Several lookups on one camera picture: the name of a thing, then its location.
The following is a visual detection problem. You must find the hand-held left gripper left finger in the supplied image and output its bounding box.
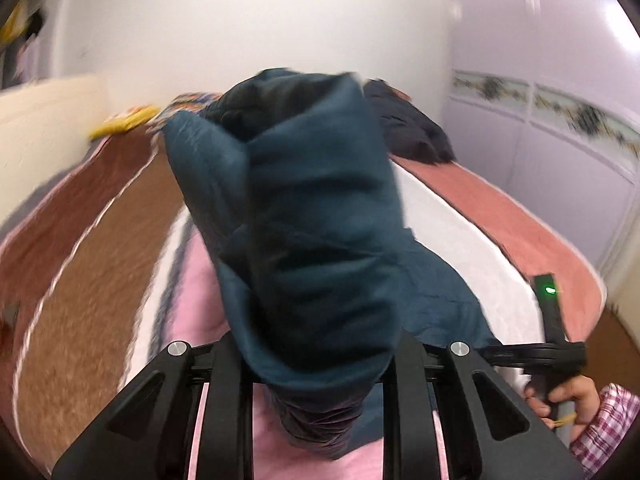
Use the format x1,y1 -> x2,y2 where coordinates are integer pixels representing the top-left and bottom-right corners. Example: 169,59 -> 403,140
52,332 -> 253,480

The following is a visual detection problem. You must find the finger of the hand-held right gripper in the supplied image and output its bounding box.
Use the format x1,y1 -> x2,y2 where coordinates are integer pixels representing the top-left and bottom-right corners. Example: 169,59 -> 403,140
479,341 -> 587,376

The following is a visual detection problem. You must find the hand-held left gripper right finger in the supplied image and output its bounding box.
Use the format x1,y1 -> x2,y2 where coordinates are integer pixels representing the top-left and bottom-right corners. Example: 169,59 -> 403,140
382,332 -> 586,480

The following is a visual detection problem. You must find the teal quilted puffer jacket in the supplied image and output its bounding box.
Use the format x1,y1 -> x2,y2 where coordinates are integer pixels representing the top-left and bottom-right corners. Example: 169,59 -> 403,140
162,66 -> 503,461

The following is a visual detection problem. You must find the person's right hand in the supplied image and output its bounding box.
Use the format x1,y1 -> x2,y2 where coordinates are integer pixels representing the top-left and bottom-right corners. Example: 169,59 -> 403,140
524,375 -> 602,442

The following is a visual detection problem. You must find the striped fleece blanket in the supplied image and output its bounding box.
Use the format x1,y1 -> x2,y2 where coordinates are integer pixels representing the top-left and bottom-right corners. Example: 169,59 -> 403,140
0,92 -> 608,480

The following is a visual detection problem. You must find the black folded jacket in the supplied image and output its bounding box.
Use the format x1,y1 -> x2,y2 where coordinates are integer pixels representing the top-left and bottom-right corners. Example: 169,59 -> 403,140
362,79 -> 456,165

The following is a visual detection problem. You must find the yellow pillow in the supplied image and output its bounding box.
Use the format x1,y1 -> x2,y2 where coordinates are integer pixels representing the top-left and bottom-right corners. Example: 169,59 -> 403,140
89,105 -> 162,140

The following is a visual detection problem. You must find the colourful printed pillow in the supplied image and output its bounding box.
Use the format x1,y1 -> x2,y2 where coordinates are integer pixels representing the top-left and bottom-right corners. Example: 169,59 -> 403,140
150,91 -> 226,133

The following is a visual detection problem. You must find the cream bed headboard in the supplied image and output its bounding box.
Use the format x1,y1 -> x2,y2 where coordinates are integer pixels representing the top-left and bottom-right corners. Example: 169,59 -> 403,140
0,74 -> 109,226

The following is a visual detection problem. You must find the pale pink hanging garment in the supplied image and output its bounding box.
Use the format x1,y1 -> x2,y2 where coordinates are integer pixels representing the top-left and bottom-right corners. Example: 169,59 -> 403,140
15,35 -> 47,83

